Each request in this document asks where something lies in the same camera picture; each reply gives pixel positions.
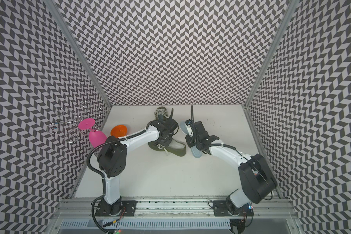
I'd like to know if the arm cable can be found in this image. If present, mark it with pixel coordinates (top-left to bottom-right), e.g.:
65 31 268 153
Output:
190 104 252 164
86 108 176 197

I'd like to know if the orange plastic cup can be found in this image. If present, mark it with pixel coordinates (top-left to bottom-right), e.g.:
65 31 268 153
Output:
110 124 128 137

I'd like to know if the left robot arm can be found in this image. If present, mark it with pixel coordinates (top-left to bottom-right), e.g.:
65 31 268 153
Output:
97 118 178 216

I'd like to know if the green shoe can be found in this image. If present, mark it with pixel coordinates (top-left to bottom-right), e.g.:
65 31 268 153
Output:
148 139 187 157
154 106 169 121

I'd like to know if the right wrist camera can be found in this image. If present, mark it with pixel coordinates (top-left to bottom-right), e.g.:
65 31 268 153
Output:
185 120 193 135

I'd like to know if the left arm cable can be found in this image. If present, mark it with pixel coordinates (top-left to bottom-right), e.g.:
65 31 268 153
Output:
86 108 176 197

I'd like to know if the blue insole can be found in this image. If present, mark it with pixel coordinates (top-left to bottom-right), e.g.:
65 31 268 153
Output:
180 121 202 159

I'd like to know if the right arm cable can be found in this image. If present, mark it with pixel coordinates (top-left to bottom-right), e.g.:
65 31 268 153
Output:
190 104 252 164

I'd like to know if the wire glass rack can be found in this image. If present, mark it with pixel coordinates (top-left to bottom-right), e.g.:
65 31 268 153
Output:
46 101 106 144

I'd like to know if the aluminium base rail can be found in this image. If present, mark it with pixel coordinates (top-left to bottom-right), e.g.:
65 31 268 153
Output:
53 196 298 219

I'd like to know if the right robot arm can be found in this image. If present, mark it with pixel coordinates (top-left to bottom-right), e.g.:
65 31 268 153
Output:
180 120 277 216

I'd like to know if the pink plastic wine glass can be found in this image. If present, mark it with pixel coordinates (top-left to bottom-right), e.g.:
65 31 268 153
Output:
78 118 107 148

